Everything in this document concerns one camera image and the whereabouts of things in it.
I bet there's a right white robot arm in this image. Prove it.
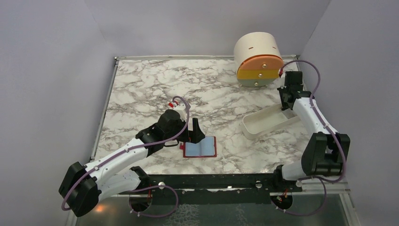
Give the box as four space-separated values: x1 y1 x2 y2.
271 71 351 192

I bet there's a white plastic tray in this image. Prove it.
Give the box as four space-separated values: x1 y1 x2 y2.
240 104 300 140

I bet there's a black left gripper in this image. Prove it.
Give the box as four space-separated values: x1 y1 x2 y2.
165 118 205 144

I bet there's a round pastel drawer organizer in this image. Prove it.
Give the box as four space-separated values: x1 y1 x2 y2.
233 32 284 88

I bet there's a black mounting rail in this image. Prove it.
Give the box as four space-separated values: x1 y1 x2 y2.
123 173 302 208

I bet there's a purple cable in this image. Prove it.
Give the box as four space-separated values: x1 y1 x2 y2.
61 96 192 211
270 60 347 217

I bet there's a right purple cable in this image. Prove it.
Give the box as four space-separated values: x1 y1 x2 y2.
270 60 347 217

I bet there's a red card holder wallet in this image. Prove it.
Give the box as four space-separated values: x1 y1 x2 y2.
179 137 217 158

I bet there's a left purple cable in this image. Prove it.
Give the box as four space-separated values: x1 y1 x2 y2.
61 96 192 211

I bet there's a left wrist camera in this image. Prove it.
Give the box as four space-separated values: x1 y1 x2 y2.
168 101 187 122

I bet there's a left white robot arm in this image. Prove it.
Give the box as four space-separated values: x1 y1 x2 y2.
58 109 206 217

